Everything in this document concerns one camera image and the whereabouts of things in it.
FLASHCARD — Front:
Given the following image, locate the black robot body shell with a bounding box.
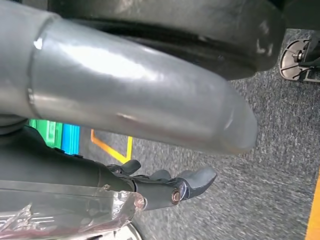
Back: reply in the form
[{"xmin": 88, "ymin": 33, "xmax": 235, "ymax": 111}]
[{"xmin": 47, "ymin": 0, "xmax": 320, "ymax": 81}]

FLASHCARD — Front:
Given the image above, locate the green plastic crate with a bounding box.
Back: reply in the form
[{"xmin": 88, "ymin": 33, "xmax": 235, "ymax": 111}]
[{"xmin": 29, "ymin": 119, "xmax": 63, "ymax": 149}]

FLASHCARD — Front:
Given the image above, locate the clear plastic film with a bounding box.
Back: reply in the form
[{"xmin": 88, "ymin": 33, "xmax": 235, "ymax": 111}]
[{"xmin": 0, "ymin": 180, "xmax": 146, "ymax": 240}]

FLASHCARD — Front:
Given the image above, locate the silver robot foot plate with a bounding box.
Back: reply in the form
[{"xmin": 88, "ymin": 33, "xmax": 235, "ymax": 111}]
[{"xmin": 279, "ymin": 39, "xmax": 320, "ymax": 84}]

